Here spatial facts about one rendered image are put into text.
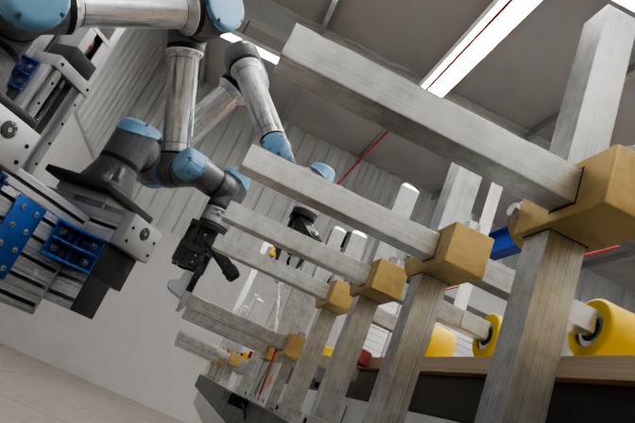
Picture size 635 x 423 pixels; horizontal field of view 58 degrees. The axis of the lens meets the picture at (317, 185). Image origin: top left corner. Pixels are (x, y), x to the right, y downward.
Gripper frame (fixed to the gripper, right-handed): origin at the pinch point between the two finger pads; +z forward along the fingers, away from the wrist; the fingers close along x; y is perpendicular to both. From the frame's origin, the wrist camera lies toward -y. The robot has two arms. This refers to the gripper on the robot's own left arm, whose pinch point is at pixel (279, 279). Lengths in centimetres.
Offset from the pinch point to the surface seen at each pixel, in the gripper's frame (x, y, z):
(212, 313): 17.6, -10.9, 16.4
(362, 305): 15, -61, 9
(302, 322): -3.4, -14.6, 9.3
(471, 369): -2, -71, 11
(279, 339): 1.9, -16.7, 15.5
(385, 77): 51, -105, 3
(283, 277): 17.8, -37.3, 6.3
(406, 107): 49, -106, 4
